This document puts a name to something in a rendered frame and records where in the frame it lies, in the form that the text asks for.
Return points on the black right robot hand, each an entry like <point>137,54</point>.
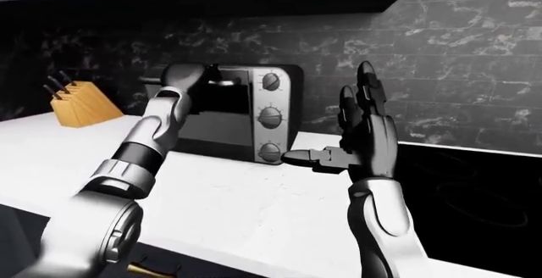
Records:
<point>374,138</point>

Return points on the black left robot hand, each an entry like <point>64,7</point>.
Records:
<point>182,74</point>

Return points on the toaster oven glass door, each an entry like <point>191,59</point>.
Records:
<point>224,122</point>

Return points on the silver toaster oven body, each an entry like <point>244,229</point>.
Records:
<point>294,106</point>

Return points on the round silver oven knob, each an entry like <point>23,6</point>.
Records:
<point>271,81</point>
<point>269,152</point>
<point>270,117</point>

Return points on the wooden knife block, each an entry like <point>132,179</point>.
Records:
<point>84,106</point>

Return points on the black glass cooktop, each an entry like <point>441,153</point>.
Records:
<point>474,201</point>

